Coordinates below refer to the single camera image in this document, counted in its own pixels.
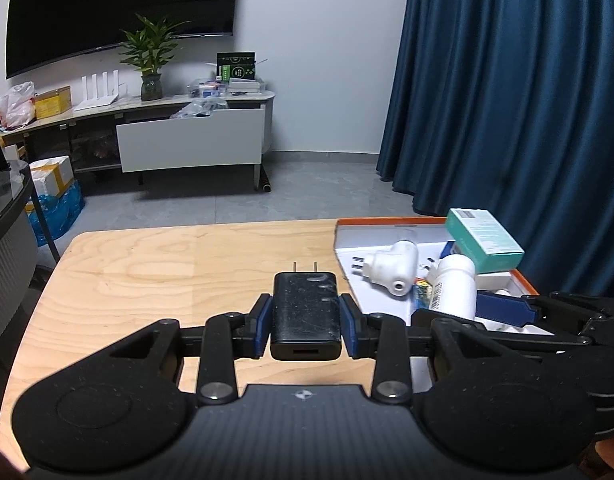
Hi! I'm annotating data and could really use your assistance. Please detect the dark blue curtain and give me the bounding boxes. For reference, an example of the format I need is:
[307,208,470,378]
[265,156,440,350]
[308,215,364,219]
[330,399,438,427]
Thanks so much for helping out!
[376,0,614,301]

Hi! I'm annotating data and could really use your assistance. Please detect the long tv cabinet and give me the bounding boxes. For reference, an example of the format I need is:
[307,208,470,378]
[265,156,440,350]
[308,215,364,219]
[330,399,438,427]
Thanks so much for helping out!
[0,89,277,193]

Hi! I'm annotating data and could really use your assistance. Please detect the teal cardboard box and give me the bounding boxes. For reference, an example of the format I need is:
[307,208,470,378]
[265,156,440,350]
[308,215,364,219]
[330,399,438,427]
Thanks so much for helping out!
[445,208,525,273]

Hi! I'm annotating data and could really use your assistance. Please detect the white yellow cardboard box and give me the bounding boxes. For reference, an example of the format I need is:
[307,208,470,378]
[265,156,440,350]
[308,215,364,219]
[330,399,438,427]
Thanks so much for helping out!
[29,155,75,196]

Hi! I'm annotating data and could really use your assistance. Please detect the large black television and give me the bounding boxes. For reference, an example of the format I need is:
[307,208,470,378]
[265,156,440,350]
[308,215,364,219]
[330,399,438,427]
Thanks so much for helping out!
[6,0,240,80]

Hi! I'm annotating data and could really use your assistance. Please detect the blue plastic bags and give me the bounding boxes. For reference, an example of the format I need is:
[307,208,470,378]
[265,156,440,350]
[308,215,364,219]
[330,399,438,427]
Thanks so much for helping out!
[26,180,86,247]

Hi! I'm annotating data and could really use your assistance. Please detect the white plastic bottle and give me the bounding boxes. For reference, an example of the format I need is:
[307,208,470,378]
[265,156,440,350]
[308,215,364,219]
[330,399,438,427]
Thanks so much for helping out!
[427,254,477,321]

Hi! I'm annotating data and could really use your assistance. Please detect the small playing card box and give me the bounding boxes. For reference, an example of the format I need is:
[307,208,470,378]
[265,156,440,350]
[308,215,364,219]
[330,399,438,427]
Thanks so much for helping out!
[412,280,435,311]

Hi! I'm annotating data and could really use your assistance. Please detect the clear plastic storage box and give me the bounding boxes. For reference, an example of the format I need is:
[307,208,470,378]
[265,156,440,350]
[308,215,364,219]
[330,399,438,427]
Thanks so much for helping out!
[189,78,265,98]

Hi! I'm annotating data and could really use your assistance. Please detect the black wall charger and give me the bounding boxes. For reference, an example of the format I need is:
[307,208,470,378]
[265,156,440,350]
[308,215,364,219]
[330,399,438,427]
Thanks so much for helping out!
[270,260,344,361]

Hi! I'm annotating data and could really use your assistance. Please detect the green black box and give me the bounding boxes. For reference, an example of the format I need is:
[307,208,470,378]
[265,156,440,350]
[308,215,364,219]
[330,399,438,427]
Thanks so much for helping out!
[217,51,258,83]

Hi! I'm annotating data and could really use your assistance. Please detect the clear bag of parts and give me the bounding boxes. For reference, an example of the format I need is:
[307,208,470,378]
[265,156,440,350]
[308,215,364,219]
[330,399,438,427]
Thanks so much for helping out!
[169,100,230,120]

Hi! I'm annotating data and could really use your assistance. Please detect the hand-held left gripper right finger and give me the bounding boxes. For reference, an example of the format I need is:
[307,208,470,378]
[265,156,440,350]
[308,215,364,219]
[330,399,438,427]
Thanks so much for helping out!
[339,294,493,406]

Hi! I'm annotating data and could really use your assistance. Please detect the white open drawer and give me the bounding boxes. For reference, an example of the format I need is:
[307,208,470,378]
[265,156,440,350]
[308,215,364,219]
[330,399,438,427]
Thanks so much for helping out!
[116,107,265,174]

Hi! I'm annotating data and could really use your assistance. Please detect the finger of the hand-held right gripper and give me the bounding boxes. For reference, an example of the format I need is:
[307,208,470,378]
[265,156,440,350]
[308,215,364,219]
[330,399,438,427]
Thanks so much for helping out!
[413,309,592,353]
[476,292,538,328]

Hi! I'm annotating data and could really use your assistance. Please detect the white plug-in mosquito heater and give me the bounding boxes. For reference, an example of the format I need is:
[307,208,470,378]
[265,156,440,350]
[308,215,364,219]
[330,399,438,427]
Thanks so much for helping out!
[353,240,419,297]

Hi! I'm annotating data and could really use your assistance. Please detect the orange cardboard box lid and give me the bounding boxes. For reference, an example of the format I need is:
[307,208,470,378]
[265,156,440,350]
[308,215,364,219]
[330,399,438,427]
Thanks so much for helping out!
[334,216,540,333]

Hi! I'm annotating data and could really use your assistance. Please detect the potted plant in glass vase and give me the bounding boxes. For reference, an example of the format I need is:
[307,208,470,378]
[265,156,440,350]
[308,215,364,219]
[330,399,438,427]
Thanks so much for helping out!
[119,14,193,102]

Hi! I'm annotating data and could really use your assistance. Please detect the white wifi router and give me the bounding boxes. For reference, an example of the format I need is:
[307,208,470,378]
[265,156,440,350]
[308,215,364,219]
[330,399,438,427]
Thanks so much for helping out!
[74,70,120,112]

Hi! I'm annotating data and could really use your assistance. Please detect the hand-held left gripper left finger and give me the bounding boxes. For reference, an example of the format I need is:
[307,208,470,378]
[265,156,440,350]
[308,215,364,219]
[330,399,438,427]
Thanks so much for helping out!
[109,294,274,407]

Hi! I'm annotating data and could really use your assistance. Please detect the white red plastic bag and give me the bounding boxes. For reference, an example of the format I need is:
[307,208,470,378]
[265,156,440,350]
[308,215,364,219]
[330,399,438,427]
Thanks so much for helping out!
[0,81,38,128]

